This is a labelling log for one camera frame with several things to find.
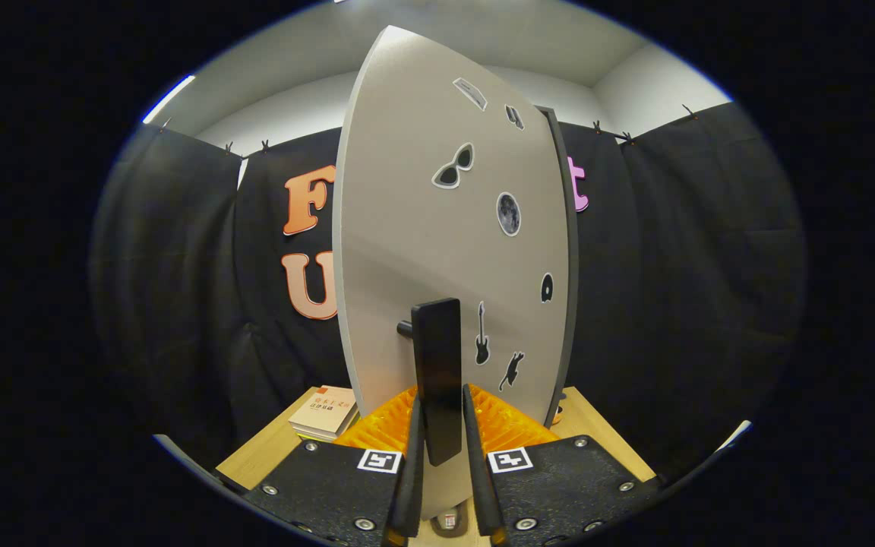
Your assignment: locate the beige book with orange corner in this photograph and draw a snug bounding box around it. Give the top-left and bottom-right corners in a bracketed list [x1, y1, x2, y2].
[288, 385, 360, 438]

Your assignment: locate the ceiling light strip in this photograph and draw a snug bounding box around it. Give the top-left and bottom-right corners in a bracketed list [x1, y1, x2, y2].
[141, 74, 197, 125]

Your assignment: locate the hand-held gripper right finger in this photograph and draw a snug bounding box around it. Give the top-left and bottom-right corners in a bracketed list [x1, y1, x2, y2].
[462, 382, 662, 547]

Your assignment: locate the book with yellow edge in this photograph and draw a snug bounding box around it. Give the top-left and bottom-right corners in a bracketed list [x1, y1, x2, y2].
[293, 425, 349, 444]

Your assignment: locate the black backdrop cloth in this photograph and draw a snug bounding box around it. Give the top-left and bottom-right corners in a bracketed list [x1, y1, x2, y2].
[88, 101, 809, 487]

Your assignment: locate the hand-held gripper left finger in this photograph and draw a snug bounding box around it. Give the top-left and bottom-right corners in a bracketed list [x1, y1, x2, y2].
[244, 384, 427, 547]

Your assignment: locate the black door handle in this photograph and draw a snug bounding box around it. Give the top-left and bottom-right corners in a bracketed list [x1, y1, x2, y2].
[396, 298, 463, 467]

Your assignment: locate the row of black cloth clips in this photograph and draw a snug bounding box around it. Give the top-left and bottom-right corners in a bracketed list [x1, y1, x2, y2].
[158, 104, 694, 154]

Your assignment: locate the white shoe cabinet door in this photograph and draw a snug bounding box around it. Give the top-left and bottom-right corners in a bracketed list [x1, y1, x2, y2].
[331, 25, 571, 521]

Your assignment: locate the dark grey shoe cabinet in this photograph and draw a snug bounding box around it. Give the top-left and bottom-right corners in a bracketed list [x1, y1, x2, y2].
[535, 105, 582, 428]

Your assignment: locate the brown fuzzy shoe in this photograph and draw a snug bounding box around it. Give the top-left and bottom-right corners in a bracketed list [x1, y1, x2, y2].
[430, 501, 472, 539]

